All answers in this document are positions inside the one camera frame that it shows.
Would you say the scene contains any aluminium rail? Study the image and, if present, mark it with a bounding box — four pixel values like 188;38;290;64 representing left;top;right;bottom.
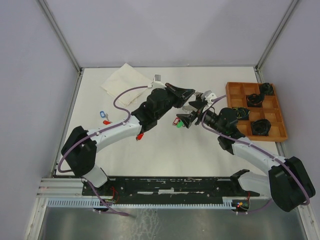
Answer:
36;178;83;198

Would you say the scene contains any blue handled key organiser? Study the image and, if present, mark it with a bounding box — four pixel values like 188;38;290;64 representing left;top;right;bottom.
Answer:
181;104;197;113

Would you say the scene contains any green tag key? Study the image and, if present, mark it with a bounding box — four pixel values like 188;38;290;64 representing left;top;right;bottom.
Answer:
176;122;183;128

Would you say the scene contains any blue tag key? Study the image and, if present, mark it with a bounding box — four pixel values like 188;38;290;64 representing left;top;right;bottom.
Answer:
99;111;109;121

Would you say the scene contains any floral fabric bundle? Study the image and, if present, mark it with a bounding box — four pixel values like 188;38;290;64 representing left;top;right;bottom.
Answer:
232;107;250;121

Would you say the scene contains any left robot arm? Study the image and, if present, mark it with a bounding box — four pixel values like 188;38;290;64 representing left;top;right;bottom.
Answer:
61;83;196;195

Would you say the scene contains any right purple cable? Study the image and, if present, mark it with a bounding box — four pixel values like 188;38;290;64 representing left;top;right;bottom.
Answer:
201;94;311;216

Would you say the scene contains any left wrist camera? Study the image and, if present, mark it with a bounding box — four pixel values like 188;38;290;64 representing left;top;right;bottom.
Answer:
151;74;166;89

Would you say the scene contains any black fabric bundle bottom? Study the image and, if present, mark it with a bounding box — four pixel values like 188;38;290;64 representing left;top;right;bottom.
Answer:
251;118;271;136

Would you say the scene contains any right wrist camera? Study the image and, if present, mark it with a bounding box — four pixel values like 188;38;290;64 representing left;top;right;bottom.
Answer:
201;90;217;105

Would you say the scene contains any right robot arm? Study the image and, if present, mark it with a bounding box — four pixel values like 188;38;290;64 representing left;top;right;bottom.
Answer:
177;101;316;212

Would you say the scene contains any aluminium frame post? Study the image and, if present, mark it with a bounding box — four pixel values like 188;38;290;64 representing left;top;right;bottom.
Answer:
255;0;301;72
37;0;83;73

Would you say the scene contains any black mounting plate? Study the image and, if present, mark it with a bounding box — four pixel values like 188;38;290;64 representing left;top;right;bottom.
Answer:
96;176;260;205

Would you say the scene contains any grey slotted cable duct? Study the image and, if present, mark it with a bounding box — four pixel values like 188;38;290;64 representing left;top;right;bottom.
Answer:
46;196;237;209

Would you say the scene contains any red tag key bunch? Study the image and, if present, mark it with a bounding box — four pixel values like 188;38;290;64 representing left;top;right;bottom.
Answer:
172;117;181;126

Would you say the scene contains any red tag small key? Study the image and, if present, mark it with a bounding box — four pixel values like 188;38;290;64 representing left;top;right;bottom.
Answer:
135;133;144;141

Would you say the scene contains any black fabric bundle top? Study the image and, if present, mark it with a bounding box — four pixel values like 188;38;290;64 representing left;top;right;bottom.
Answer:
259;82;274;96

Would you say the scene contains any left aluminium frame post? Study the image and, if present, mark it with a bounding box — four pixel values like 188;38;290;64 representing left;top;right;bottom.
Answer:
37;0;83;73

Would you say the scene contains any black fabric bundle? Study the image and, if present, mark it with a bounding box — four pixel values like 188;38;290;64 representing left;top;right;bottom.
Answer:
259;82;274;96
246;93;265;108
251;118;271;136

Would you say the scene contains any right aluminium frame post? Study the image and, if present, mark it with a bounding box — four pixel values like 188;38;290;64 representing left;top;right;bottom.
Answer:
255;0;301;72

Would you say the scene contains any wooden compartment tray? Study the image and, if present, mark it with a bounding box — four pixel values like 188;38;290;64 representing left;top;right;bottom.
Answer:
225;82;288;142

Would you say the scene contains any white folded cloth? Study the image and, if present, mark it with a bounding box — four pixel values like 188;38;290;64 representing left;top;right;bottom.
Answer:
101;63;152;107

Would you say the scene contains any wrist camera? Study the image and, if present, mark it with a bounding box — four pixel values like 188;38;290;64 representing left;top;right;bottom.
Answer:
201;90;217;105
151;74;166;89

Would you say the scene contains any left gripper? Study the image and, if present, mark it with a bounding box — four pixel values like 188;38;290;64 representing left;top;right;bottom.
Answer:
155;83;195;120

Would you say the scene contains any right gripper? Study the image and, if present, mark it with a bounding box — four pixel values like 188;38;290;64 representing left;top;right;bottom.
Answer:
176;99;225;135

